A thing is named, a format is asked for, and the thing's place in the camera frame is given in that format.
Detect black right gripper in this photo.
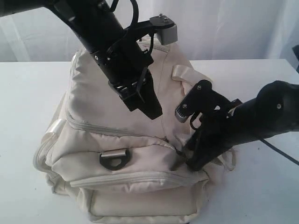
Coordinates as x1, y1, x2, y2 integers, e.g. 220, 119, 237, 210
184, 100, 236, 171

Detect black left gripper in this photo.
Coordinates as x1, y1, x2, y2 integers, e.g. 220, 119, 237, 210
87, 38, 163, 120

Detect cream fabric bag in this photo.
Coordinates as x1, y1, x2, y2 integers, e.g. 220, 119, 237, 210
33, 41, 235, 224

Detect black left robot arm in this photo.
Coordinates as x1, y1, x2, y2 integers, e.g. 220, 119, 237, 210
0, 0, 162, 119

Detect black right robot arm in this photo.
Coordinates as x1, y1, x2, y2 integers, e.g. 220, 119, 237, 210
186, 80, 299, 171

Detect white backdrop curtain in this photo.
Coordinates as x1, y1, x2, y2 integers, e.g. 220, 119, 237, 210
0, 0, 299, 66

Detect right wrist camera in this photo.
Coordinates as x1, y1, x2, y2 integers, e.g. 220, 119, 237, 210
175, 79, 230, 123

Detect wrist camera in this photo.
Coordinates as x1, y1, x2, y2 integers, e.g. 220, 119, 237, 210
175, 79, 230, 123
135, 20, 178, 45

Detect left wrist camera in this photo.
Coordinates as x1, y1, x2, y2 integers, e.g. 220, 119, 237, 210
135, 20, 178, 45

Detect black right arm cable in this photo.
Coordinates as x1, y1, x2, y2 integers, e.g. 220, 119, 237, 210
260, 139, 299, 163

